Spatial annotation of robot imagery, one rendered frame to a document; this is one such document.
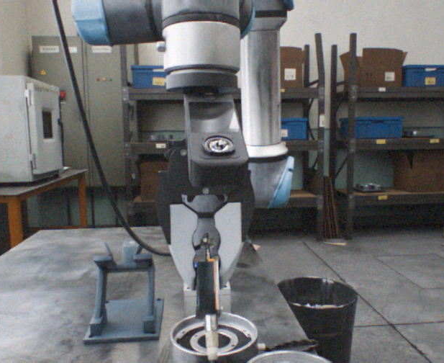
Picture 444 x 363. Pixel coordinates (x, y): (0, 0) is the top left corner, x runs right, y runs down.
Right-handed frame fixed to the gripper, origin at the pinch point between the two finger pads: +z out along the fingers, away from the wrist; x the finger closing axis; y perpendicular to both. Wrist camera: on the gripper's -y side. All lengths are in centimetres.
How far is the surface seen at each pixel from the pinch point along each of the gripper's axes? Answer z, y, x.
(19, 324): 13.2, 20.3, 26.9
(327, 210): 64, 347, -139
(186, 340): 10.2, 7.3, 2.2
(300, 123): -22, 350, -112
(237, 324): 10.1, 10.3, -4.4
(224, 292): 9.3, 18.9, -3.6
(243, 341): 10.2, 6.3, -4.5
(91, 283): 13.2, 36.1, 20.1
